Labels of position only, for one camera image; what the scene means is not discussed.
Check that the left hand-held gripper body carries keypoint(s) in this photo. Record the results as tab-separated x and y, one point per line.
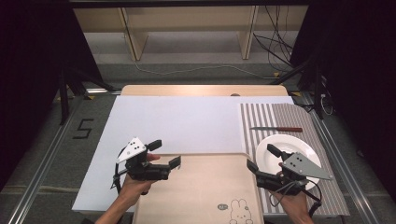
148	171

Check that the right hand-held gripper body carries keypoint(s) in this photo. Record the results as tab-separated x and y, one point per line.
292	182

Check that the white round plate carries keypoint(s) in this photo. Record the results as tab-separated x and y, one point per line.
289	142

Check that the white table sheet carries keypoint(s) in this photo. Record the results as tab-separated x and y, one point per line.
174	124

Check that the beige tray with rabbit print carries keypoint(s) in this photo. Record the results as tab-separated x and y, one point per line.
202	186

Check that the grey striped placemat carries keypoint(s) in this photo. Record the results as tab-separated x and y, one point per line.
311	118

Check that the light wooden table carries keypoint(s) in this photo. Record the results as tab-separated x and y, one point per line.
186	90

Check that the dark table grommet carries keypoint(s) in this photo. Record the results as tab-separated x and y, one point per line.
235	94

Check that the black tripod stand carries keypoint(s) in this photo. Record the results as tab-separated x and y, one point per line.
64	99
317	90

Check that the light wooden bench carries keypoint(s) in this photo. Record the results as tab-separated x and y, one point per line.
137	40

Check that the black curtain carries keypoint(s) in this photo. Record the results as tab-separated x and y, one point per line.
31	77
358	77

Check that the aluminium floor rail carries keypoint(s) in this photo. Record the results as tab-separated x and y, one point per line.
40	177
348	174

